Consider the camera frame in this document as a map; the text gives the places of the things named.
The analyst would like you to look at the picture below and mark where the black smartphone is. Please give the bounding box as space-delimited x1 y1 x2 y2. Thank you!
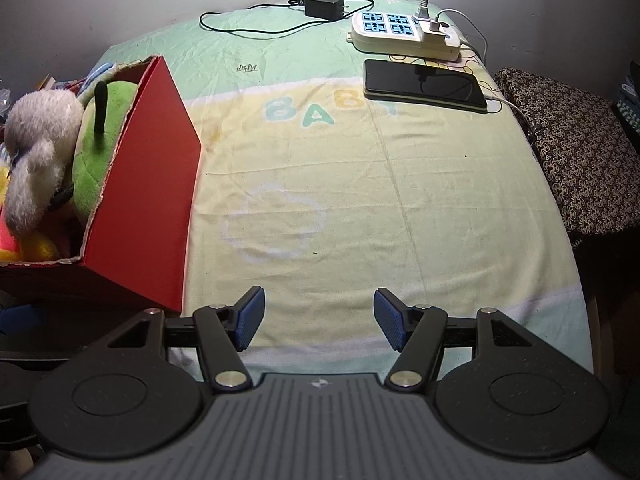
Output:
362 58 488 115

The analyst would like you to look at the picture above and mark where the red cardboard box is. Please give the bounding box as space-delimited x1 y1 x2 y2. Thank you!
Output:
0 55 202 313

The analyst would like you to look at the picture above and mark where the yellow tiger plush toy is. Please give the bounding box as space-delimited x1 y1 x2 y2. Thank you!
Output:
0 165 61 263

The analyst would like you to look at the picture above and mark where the printed baby blanket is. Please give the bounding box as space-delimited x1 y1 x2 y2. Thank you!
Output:
95 0 601 396

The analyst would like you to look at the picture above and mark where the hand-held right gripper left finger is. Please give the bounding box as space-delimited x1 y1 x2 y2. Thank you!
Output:
87 285 266 393

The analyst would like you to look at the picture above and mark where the white charger cable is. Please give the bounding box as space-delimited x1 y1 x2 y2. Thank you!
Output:
437 7 538 146

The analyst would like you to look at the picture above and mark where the blue and white booklet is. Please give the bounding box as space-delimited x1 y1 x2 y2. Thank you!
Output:
75 61 121 93

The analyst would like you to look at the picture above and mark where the black adapter cable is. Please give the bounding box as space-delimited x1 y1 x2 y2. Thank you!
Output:
199 0 373 38

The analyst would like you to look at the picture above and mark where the white power strip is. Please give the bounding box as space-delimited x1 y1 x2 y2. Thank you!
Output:
348 9 463 61

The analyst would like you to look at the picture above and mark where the patterned brown cushion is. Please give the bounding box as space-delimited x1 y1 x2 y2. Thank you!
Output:
492 67 640 248

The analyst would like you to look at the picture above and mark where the white rabbit plush toy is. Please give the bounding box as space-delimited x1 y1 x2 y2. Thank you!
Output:
2 90 86 236

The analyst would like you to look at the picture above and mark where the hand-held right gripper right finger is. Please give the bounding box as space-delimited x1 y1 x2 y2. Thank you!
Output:
372 287 551 393

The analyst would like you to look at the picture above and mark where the black power adapter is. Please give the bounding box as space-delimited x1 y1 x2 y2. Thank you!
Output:
304 0 346 22

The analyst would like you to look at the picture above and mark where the green plush toy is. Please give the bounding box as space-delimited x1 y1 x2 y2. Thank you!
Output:
70 80 141 226

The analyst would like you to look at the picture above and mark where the white charger plug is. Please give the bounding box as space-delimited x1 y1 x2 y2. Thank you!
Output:
417 19 443 43

